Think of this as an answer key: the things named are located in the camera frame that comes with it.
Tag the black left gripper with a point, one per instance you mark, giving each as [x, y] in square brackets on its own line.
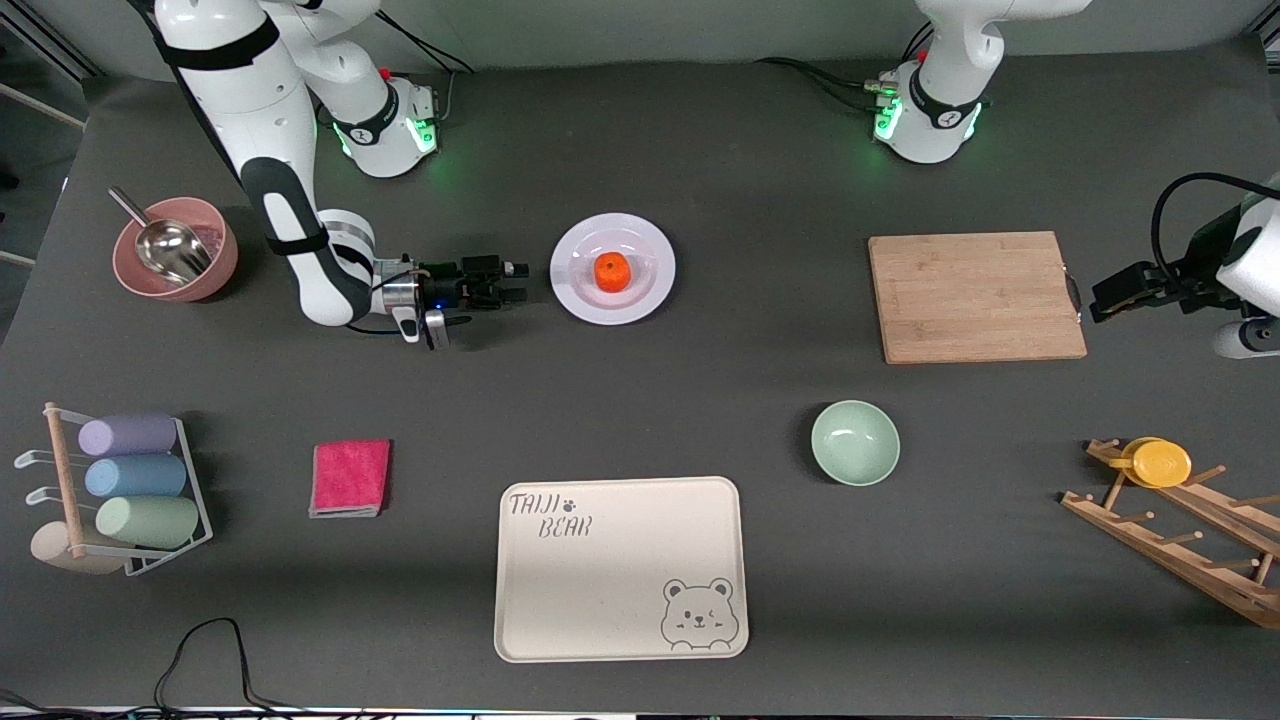
[1180, 281]

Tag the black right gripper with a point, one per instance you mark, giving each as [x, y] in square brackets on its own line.
[447, 284]

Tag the orange fruit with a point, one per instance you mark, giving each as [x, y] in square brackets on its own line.
[612, 272]

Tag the white round plate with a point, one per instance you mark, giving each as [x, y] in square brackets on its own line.
[640, 300]

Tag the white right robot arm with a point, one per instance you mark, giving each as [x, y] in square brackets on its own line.
[250, 100]

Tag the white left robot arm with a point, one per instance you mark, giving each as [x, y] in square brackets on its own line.
[950, 60]

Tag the wooden cutting board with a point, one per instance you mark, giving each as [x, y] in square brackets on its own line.
[975, 300]

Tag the yellow cup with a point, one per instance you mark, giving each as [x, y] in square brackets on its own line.
[1160, 463]

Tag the wooden peg drying rack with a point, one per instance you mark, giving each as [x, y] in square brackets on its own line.
[1170, 545]

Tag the pink folded cloth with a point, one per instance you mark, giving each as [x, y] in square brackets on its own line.
[350, 478]

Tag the pink bowl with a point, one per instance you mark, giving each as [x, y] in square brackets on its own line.
[222, 250]

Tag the beige bear print tray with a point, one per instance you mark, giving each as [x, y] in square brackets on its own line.
[600, 580]

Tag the pale green bowl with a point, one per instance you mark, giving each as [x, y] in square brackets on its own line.
[855, 443]

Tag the metal scoop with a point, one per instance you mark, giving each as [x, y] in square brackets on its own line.
[172, 250]

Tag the purple cup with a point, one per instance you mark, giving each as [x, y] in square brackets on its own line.
[128, 435]

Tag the blue cup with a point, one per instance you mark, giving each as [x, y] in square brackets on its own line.
[135, 476]

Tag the green cup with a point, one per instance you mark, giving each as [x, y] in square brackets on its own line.
[147, 521]

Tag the beige cup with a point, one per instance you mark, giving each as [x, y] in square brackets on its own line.
[50, 548]

